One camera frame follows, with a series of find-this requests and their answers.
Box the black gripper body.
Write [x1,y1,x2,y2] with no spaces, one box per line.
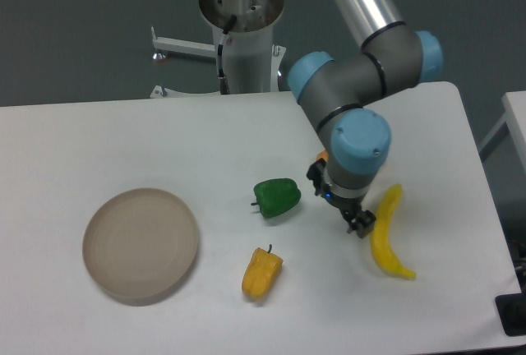
[307,159,372,220]

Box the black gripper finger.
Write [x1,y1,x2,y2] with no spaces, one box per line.
[345,209,376,238]

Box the green bell pepper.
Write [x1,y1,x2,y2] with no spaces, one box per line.
[251,178,302,219]

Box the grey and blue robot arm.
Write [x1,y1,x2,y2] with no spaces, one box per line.
[152,0,443,237]

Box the yellow bell pepper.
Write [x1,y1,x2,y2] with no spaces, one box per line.
[242,244,284,301]

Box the orange pumpkin slice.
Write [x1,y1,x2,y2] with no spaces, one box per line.
[316,150,329,163]

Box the yellow banana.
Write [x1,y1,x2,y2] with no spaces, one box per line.
[370,184,417,280]

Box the black device at edge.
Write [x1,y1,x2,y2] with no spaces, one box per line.
[495,293,525,337]

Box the beige round plate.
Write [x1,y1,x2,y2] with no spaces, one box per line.
[82,188,200,307]

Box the white side table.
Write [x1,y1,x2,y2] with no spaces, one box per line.
[478,90,526,167]

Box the black base cable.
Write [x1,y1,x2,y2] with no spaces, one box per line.
[216,13,238,95]

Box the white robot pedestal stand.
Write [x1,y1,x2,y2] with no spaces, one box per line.
[151,0,286,95]

